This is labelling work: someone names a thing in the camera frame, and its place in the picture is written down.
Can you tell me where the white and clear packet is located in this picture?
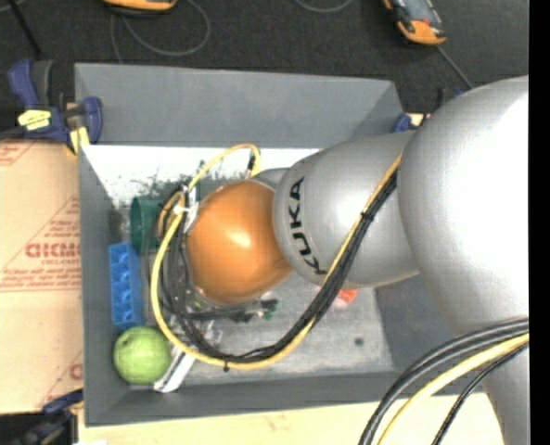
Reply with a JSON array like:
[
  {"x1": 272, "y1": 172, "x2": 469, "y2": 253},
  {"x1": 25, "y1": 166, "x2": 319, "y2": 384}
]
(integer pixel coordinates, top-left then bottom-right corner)
[{"x1": 153, "y1": 344, "x2": 197, "y2": 394}]

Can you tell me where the green apple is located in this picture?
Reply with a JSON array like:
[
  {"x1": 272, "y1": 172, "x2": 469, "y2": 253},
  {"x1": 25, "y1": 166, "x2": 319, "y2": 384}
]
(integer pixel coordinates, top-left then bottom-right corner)
[{"x1": 112, "y1": 325, "x2": 173, "y2": 386}]

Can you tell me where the blue toy brick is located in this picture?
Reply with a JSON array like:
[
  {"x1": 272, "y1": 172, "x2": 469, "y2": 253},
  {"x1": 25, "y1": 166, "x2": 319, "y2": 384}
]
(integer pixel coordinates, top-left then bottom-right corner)
[{"x1": 108, "y1": 242, "x2": 147, "y2": 330}]

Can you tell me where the dark green cup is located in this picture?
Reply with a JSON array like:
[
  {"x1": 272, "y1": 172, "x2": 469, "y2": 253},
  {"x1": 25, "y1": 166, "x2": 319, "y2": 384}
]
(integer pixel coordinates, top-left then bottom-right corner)
[{"x1": 129, "y1": 196, "x2": 165, "y2": 253}]

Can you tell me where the red-orange small object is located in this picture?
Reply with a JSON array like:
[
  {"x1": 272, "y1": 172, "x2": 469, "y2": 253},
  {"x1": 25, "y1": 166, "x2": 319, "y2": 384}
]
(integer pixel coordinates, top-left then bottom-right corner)
[{"x1": 334, "y1": 288, "x2": 360, "y2": 309}]

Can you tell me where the brown cardboard board red print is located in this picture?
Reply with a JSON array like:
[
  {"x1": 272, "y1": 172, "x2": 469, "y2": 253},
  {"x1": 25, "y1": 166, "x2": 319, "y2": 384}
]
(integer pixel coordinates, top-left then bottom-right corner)
[{"x1": 0, "y1": 139, "x2": 85, "y2": 417}]

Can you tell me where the grey metal bin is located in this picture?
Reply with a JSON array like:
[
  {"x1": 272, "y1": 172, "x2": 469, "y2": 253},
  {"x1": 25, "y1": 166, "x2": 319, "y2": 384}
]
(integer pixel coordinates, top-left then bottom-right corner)
[{"x1": 73, "y1": 62, "x2": 487, "y2": 426}]

